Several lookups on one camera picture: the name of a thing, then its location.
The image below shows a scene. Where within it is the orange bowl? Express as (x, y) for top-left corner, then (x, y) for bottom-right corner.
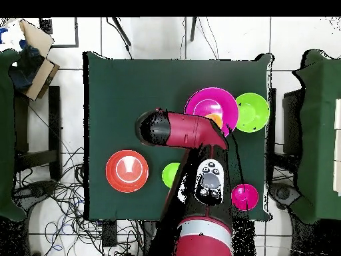
(105, 149), (149, 193)

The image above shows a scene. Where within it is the dark blue bag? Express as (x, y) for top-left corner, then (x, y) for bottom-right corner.
(9, 39), (45, 91)

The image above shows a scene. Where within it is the black stool frame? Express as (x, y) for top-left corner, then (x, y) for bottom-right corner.
(14, 85), (63, 182)

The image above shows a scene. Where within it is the white drawer unit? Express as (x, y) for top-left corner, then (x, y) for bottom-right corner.
(333, 97), (341, 197)

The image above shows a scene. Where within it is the large pink bowl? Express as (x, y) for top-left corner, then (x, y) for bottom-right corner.
(183, 87), (239, 138)

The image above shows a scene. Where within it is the dark green table cloth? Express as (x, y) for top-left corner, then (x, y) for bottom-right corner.
(83, 51), (275, 222)

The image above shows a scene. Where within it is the large green bowl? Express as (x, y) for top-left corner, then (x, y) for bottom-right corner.
(234, 92), (270, 133)

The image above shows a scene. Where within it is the cardboard box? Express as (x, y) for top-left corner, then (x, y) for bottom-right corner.
(7, 19), (60, 102)

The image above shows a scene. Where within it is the small pink-red bowl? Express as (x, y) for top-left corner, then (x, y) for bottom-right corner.
(230, 183), (260, 211)

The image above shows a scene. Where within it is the black tripod leg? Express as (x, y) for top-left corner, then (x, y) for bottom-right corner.
(189, 17), (198, 43)
(106, 17), (133, 58)

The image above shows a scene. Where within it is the tangle of black cables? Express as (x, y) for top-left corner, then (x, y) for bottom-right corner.
(15, 145), (145, 256)

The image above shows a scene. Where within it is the pale yellow translucent cup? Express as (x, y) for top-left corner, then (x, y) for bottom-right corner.
(204, 113), (224, 129)

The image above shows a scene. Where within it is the black grey floor stand base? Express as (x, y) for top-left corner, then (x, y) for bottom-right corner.
(267, 182), (302, 211)
(14, 179), (58, 199)

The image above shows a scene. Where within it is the green cloth side table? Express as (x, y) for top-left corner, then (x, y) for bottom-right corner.
(290, 49), (341, 225)
(0, 49), (27, 222)

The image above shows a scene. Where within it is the small green bowl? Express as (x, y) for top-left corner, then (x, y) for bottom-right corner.
(161, 162), (181, 189)

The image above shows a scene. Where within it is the black floor box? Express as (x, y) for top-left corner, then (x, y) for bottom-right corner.
(102, 219), (118, 247)

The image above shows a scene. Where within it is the black floor frame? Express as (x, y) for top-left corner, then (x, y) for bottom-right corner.
(39, 17), (80, 49)

